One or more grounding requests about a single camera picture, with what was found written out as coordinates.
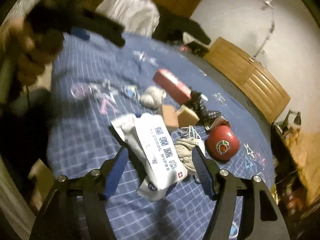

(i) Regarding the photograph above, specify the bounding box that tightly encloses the wooden bed headboard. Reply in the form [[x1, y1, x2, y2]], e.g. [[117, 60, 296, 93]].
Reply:
[[204, 37, 290, 123]]

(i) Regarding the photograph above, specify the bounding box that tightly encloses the red round tin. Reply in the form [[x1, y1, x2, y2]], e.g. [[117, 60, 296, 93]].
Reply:
[[206, 125, 240, 161]]

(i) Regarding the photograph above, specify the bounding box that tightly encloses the black clothes pile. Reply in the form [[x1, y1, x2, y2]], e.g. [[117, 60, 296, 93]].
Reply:
[[152, 4, 211, 45]]

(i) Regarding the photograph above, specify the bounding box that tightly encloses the brown paper pile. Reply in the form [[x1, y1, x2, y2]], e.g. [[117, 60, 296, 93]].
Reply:
[[284, 127, 319, 205]]

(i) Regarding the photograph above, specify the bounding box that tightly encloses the small cardboard box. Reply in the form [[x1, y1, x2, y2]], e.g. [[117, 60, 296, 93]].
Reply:
[[160, 105, 179, 133], [176, 105, 200, 128]]

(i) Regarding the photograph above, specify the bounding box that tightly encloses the white crumpled plastic bag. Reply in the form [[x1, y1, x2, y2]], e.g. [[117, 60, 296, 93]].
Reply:
[[95, 0, 160, 37]]

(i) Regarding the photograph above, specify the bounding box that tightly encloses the black checkered cloth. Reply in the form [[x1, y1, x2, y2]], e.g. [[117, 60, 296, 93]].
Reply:
[[189, 90, 222, 129]]

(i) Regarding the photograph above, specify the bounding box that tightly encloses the beige knitted cloth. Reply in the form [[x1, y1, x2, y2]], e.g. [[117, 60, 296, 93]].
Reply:
[[174, 137, 206, 176]]

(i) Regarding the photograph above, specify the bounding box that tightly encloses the white crumpled tissue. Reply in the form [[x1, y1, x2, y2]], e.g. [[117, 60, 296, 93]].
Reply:
[[139, 86, 167, 109]]

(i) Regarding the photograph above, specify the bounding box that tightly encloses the black desk lamp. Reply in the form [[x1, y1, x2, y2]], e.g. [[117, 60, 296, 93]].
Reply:
[[281, 109, 302, 131]]

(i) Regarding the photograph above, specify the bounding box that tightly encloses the red rectangular box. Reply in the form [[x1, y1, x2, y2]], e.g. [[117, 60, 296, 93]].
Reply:
[[153, 69, 191, 105]]

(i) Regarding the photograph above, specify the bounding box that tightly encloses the white alcohol wipes pack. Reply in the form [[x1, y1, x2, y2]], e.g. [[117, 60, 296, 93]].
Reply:
[[111, 113, 188, 202]]

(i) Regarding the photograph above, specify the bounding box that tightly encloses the person's left hand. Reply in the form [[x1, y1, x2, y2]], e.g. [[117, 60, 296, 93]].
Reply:
[[1, 18, 64, 86]]

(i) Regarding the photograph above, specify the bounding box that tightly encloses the blue patterned bed quilt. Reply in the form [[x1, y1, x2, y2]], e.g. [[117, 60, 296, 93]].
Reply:
[[47, 34, 275, 239]]

